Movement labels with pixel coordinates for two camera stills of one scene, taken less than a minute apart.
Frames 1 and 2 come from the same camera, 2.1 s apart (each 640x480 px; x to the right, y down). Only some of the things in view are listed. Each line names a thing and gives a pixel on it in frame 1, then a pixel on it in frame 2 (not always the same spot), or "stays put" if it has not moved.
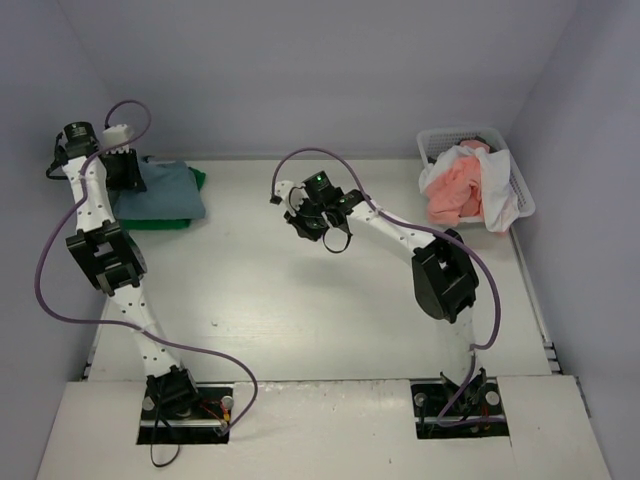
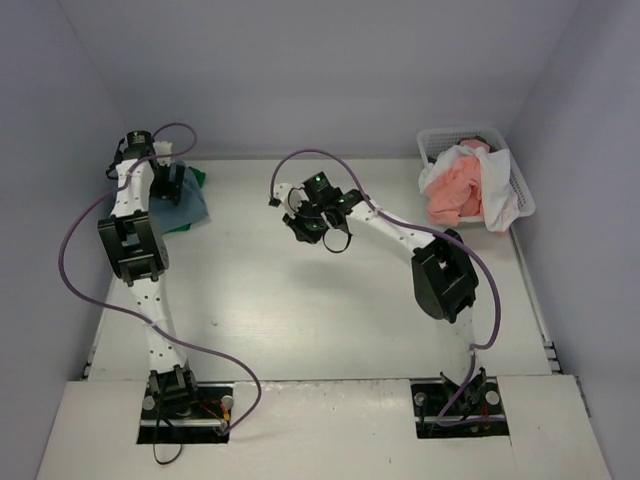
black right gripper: x=310 y=225 stays put
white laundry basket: x=434 y=141 stays put
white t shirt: x=498 y=193 stays put
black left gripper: x=125 y=176 -> x=173 y=185
